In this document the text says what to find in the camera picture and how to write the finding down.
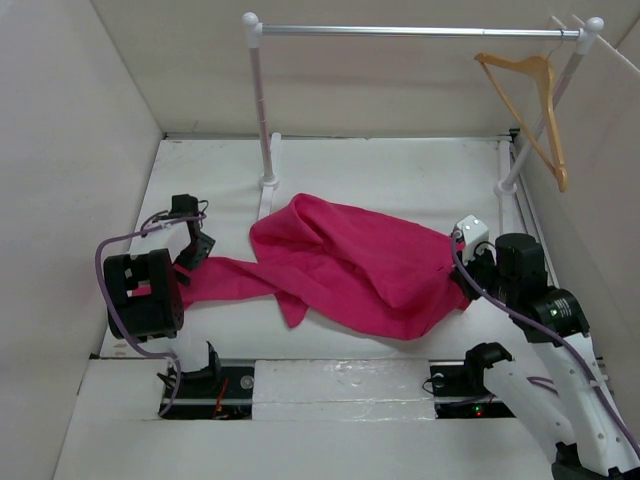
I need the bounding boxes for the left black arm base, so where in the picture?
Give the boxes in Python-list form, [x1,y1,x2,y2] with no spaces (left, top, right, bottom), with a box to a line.
[159,365,255,421]

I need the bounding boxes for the purple cable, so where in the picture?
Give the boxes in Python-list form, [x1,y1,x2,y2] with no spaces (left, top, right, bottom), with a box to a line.
[94,209,209,419]
[449,234,640,466]

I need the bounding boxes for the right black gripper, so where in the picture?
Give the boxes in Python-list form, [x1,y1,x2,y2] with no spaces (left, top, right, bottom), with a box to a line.
[448,240,516,303]

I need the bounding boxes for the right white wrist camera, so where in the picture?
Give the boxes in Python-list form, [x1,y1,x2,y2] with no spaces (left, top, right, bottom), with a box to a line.
[452,215,489,265]

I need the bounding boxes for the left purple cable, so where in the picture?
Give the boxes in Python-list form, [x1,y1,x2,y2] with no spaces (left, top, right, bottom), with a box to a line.
[94,209,209,419]

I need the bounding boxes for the white metal clothes rack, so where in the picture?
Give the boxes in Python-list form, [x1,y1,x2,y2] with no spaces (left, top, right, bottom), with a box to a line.
[242,12,605,233]

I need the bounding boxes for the wooden clothes hanger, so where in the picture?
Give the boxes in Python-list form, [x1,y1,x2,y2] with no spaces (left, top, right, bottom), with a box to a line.
[474,53,568,192]

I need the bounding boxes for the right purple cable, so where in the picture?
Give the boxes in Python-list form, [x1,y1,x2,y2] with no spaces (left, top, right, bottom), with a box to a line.
[449,234,640,466]

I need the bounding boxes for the pink trousers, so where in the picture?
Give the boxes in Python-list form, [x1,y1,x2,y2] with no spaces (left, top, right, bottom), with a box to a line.
[180,193,470,341]

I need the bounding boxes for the aluminium table edge rail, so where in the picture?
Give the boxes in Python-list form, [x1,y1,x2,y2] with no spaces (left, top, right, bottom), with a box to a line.
[163,132,515,142]

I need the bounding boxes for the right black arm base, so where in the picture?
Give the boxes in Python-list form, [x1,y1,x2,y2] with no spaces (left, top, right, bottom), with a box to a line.
[422,361,514,420]

